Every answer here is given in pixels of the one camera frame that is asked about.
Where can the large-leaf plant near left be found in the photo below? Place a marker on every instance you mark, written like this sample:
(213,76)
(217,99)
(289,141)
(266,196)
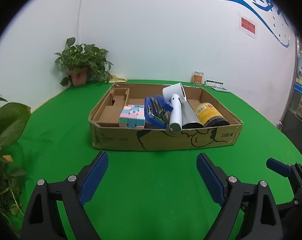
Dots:
(13,120)

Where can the pastel puzzle cube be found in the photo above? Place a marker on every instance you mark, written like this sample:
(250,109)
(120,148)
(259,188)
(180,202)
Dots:
(132,116)

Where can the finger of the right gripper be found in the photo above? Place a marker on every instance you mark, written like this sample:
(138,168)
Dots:
(293,172)

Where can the potted green plant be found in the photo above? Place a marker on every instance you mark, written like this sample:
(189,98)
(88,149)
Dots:
(82,64)

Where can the blue stapler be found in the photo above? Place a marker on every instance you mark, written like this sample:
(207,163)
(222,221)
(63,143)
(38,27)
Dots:
(157,110)

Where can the green table mat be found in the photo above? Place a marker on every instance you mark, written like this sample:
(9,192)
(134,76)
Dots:
(147,195)

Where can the brown cardboard tray box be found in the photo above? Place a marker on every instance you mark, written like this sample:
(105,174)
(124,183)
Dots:
(108,135)

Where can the yellow label plastic jar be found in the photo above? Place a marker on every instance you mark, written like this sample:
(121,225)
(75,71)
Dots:
(209,116)

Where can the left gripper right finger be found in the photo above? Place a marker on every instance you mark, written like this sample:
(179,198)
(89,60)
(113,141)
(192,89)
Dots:
(261,217)

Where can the white flat box stack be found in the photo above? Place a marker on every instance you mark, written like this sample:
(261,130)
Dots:
(216,85)

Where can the red wall notice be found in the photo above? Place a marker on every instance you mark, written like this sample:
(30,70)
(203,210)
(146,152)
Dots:
(248,27)

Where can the white hair dryer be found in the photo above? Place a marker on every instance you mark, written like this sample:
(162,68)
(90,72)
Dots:
(176,95)

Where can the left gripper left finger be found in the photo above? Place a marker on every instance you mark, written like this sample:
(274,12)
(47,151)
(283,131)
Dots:
(42,219)

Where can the orange labelled jar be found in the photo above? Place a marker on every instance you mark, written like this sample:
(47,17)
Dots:
(198,78)

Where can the yellow cloth by plant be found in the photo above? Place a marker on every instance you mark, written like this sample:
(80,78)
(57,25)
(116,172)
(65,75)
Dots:
(116,79)

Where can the silver metal cylinder can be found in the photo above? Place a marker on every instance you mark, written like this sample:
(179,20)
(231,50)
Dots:
(189,118)

